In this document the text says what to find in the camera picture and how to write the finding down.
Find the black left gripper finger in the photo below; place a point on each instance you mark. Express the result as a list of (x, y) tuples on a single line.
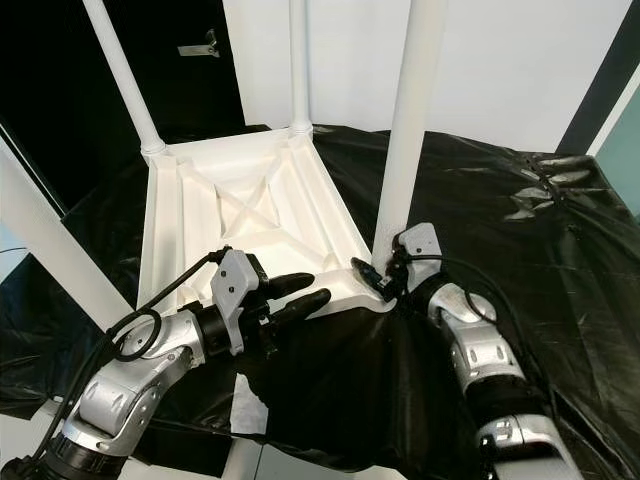
[(305, 305), (290, 284)]

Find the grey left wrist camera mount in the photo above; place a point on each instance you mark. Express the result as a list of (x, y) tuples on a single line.
[(235, 280)]

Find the black table cloth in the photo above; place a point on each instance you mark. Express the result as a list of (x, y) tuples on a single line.
[(360, 400)]

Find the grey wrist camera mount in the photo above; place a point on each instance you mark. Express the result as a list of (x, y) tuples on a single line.
[(235, 280), (420, 245)]

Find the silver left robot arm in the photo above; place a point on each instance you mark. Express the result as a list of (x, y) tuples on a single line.
[(130, 400)]

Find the black door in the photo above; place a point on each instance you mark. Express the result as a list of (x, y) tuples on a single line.
[(50, 60)]

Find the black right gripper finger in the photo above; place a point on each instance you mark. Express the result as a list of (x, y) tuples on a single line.
[(368, 275)]

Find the white table pedestal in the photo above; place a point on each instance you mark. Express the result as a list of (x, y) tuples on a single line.
[(241, 462)]

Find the dark grey frame post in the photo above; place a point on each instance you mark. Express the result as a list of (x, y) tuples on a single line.
[(600, 100)]

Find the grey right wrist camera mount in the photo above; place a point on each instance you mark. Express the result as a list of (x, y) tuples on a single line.
[(420, 245)]

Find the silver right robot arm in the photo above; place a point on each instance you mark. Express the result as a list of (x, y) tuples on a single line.
[(475, 350)]

